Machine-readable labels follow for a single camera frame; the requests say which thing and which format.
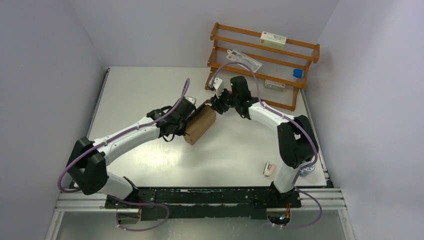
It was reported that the blue white round tin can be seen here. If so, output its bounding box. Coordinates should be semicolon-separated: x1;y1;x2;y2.
300;165;316;177

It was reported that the orange wooden shelf rack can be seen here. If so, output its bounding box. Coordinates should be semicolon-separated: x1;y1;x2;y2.
205;22;321;111

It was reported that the white green box top shelf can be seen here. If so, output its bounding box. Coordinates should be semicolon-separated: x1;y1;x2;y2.
259;31;287;50

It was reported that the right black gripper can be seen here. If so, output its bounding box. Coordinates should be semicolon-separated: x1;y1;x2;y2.
209;86;239;115

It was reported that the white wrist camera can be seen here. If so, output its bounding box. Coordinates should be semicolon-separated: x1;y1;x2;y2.
212;77;225;99
184;96;196;105

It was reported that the brown cardboard box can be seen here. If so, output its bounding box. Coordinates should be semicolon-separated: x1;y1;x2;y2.
184;100;216;145

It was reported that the small pink white stapler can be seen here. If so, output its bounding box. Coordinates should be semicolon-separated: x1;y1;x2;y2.
263;161;276;177

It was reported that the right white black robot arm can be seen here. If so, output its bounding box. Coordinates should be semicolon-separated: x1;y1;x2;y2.
209;76;319;207

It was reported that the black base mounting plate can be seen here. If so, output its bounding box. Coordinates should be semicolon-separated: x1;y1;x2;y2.
104;185;301;221

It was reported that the blue cap bottle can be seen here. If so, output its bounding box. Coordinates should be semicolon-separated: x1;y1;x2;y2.
292;68;304;79

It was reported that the small white box lower shelf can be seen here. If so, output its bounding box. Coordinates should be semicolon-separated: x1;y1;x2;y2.
263;79;286;92

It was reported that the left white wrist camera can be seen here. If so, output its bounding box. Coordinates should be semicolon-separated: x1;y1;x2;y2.
184;96;196;105

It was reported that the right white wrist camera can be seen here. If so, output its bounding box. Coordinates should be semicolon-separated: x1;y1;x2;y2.
212;77;225;99

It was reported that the clear plastic packet with label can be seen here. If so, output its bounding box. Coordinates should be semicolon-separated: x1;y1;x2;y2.
226;49;263;73

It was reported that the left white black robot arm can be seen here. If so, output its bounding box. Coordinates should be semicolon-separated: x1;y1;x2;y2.
66;96;196;208

